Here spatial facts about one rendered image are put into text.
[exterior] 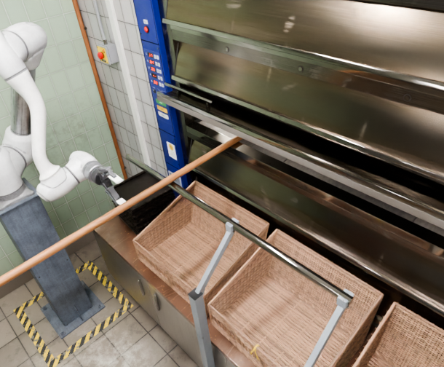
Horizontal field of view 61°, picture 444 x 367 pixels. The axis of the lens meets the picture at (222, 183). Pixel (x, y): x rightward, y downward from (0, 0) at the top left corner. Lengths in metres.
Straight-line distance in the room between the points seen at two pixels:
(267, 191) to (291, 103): 0.51
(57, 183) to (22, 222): 0.46
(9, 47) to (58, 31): 0.87
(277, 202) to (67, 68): 1.58
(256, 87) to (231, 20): 0.27
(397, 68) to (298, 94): 0.39
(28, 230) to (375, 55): 1.82
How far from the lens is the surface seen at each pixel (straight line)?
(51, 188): 1.81
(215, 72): 1.71
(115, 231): 2.39
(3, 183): 2.09
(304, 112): 1.43
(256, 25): 1.46
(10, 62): 1.74
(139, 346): 2.56
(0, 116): 2.58
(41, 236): 2.29
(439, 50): 1.17
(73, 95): 2.70
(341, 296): 1.24
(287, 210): 1.75
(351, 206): 1.53
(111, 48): 2.35
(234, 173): 1.91
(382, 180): 1.30
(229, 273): 1.82
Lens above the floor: 2.16
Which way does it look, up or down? 38 degrees down
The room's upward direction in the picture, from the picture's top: 5 degrees counter-clockwise
